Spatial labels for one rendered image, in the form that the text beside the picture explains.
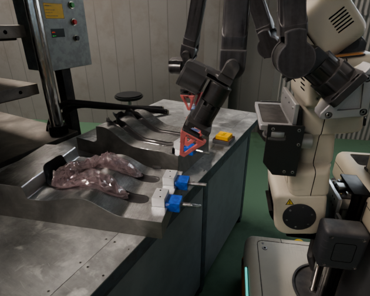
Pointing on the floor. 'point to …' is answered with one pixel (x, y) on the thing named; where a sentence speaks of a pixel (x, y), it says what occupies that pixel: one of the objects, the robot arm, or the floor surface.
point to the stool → (128, 96)
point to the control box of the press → (60, 44)
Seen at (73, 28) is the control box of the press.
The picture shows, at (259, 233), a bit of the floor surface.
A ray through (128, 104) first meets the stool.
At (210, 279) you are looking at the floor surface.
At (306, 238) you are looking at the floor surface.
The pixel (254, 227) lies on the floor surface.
